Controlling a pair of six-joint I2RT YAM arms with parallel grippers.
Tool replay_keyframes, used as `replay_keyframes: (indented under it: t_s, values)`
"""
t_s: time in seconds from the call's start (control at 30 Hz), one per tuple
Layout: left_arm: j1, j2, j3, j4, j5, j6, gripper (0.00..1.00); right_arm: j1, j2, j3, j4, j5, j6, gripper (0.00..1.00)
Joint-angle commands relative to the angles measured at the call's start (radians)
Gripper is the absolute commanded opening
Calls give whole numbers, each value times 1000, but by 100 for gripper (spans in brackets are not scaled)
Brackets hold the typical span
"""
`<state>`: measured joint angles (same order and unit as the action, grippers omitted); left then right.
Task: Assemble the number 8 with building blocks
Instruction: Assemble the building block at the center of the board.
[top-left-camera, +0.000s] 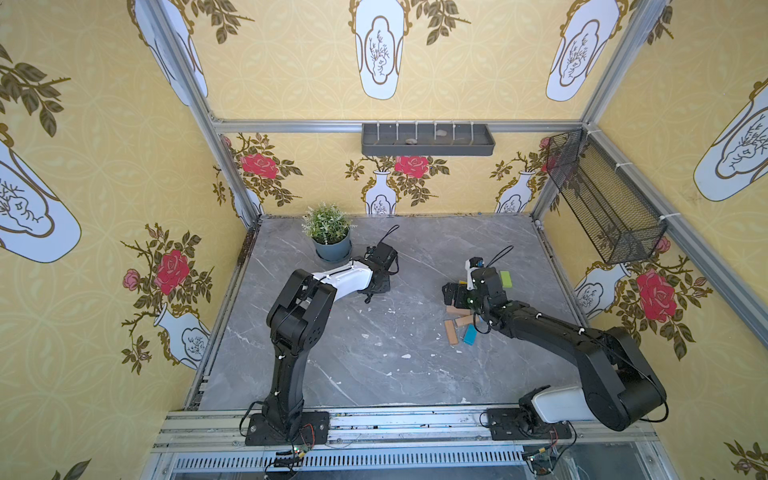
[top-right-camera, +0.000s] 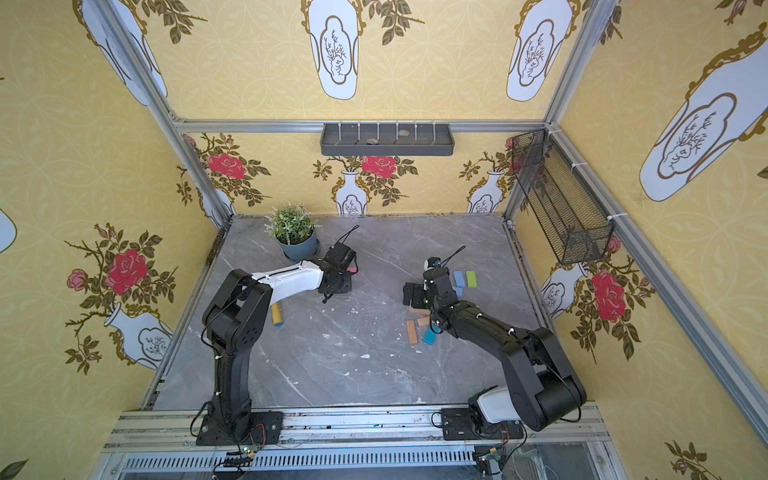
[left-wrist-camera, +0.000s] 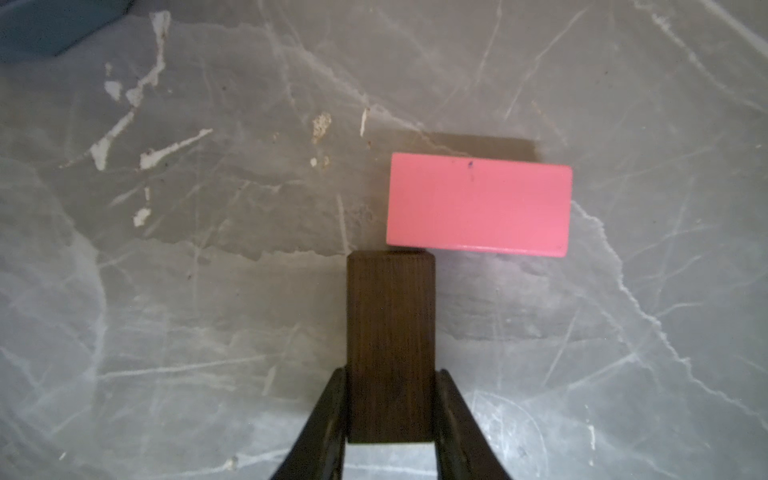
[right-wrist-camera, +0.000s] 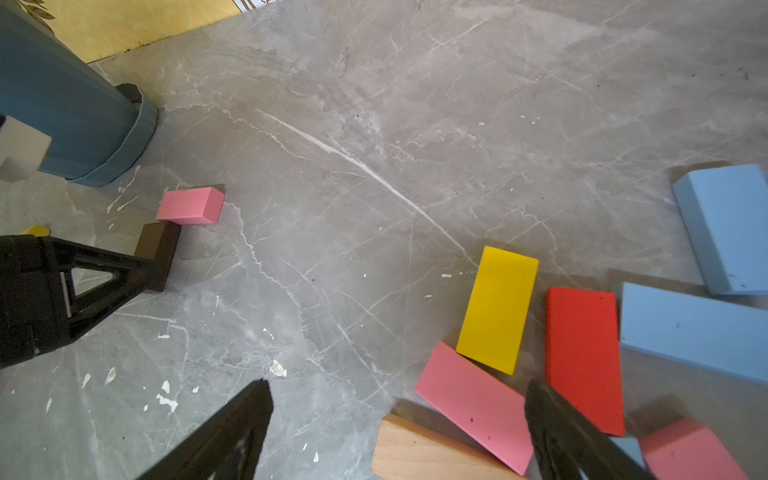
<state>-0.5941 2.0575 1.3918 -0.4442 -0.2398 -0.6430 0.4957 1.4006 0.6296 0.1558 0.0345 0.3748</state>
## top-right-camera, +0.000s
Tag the left circuit board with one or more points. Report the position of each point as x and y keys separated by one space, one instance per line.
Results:
x=239 y=459

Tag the green block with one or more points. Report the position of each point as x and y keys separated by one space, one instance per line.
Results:
x=471 y=279

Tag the aluminium front rail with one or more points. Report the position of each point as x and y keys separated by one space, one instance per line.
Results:
x=157 y=444

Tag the grey wall shelf tray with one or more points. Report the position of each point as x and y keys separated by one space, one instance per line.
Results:
x=387 y=138

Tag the teal block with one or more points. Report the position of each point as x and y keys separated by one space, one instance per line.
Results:
x=429 y=336

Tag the right circuit board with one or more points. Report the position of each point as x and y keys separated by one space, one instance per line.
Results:
x=487 y=461

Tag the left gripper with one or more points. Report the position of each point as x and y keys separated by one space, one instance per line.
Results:
x=339 y=282

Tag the wooden block lower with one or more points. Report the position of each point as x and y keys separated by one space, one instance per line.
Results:
x=412 y=332

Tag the black wire mesh basket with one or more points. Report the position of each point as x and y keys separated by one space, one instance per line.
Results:
x=573 y=221

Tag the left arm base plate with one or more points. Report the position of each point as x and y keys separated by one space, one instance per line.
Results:
x=254 y=428

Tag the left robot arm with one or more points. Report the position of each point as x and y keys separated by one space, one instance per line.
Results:
x=233 y=323

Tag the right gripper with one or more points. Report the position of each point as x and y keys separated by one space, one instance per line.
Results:
x=417 y=295

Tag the circuit board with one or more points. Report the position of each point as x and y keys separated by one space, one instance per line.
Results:
x=239 y=459
x=487 y=461

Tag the potted green plant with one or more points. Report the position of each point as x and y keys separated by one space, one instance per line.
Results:
x=293 y=227

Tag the yellow toy shovel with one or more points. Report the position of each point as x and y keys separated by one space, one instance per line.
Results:
x=276 y=314

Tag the light blue block upper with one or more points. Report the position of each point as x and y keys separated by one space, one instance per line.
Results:
x=459 y=279

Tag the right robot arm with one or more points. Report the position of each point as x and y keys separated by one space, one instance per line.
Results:
x=541 y=386

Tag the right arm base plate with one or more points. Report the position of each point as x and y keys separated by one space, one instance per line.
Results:
x=468 y=424

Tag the wooden block upper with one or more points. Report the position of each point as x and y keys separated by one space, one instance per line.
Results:
x=419 y=312

